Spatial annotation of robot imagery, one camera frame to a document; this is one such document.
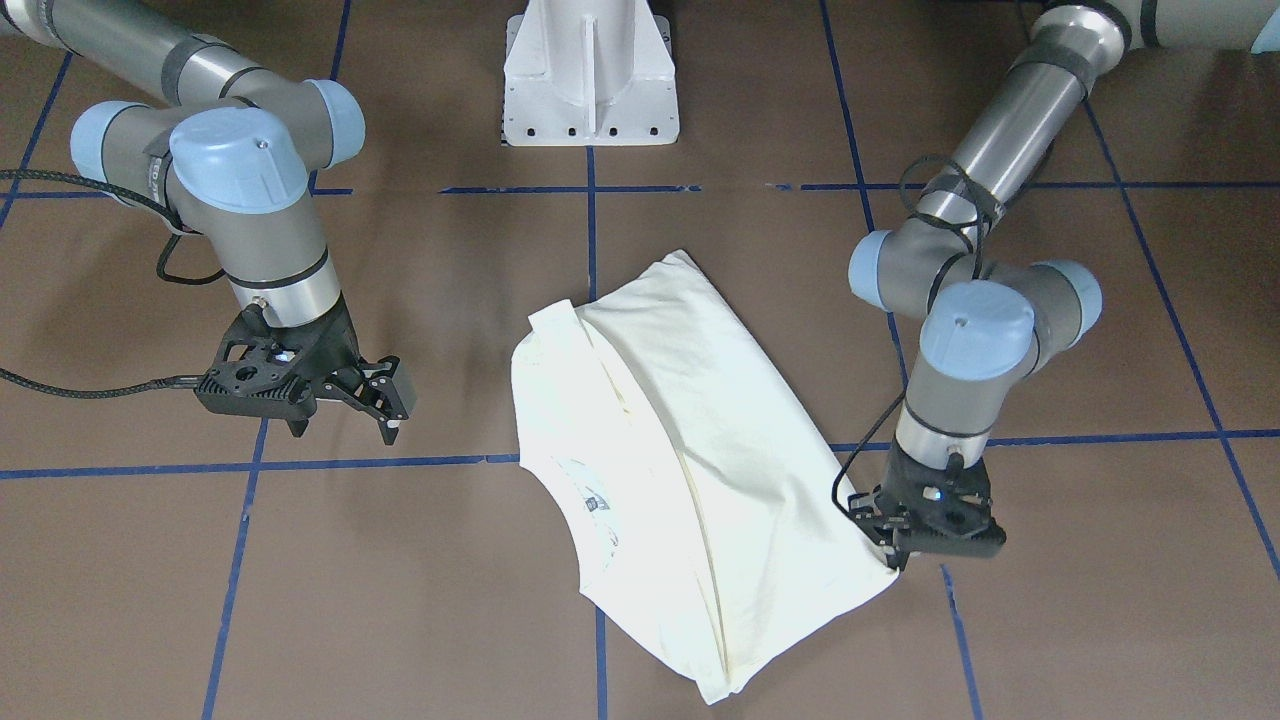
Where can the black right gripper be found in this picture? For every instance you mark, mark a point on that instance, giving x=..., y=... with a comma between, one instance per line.
x=334, y=345

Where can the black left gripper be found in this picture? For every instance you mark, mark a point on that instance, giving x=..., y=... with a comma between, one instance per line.
x=904, y=472

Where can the cream cat print t-shirt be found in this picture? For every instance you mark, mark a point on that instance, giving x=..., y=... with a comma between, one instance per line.
x=693, y=482

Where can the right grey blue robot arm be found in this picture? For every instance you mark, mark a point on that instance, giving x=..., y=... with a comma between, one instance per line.
x=229, y=157

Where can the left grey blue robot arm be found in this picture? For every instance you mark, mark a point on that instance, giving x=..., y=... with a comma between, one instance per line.
x=1166, y=110

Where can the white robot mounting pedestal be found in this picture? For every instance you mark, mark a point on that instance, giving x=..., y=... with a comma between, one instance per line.
x=589, y=73

